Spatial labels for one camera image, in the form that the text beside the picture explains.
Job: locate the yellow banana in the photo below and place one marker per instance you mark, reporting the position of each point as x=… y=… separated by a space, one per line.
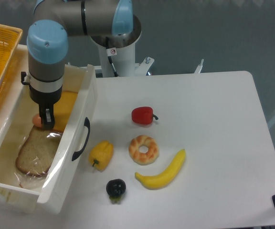
x=162 y=179

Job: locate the black drawer handle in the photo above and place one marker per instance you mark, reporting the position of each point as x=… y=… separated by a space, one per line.
x=84 y=140

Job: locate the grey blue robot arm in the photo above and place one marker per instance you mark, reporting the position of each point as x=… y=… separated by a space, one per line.
x=47 y=43

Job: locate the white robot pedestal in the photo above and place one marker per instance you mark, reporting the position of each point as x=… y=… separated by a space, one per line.
x=117 y=54

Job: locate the dark purple mangosteen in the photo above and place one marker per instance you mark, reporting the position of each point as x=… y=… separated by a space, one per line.
x=115 y=189

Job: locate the white plastic drawer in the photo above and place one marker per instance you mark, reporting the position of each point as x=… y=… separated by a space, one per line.
x=50 y=191

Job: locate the brown egg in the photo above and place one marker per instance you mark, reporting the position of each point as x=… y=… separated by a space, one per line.
x=35 y=120

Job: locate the brown bread slice in wrap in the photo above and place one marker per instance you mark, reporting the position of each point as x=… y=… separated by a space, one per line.
x=38 y=151

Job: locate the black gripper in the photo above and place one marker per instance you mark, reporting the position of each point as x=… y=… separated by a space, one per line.
x=45 y=103

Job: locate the yellow bell pepper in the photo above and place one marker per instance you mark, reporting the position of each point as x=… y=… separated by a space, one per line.
x=100 y=155

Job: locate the red bell pepper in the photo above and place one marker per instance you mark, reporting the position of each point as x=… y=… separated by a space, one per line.
x=143 y=115

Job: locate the orange cake slice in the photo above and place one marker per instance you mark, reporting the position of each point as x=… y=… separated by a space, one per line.
x=63 y=109

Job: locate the white drawer cabinet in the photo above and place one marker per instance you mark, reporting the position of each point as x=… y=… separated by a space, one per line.
x=11 y=78

